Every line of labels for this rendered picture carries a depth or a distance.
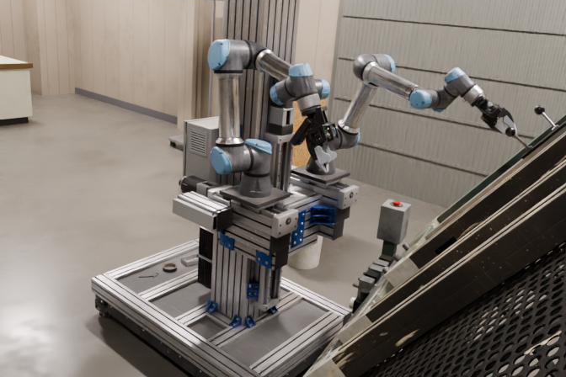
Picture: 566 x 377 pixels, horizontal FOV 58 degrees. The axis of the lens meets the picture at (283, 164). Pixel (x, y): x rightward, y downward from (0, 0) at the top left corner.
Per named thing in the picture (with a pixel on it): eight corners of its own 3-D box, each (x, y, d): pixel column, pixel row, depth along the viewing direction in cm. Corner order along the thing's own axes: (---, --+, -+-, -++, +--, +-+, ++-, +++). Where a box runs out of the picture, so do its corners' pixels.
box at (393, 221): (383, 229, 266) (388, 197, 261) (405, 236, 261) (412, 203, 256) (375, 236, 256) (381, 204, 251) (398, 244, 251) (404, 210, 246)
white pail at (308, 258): (299, 247, 409) (304, 193, 395) (329, 261, 391) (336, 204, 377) (273, 260, 385) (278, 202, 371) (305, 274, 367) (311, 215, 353)
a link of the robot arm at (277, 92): (295, 105, 185) (313, 96, 177) (269, 106, 179) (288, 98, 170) (291, 84, 186) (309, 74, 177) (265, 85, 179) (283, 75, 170)
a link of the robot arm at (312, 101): (291, 102, 168) (307, 99, 174) (296, 114, 168) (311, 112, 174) (309, 94, 163) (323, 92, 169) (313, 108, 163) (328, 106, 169)
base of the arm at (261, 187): (230, 190, 223) (232, 168, 220) (253, 183, 234) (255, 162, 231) (256, 200, 214) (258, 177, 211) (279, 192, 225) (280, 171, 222)
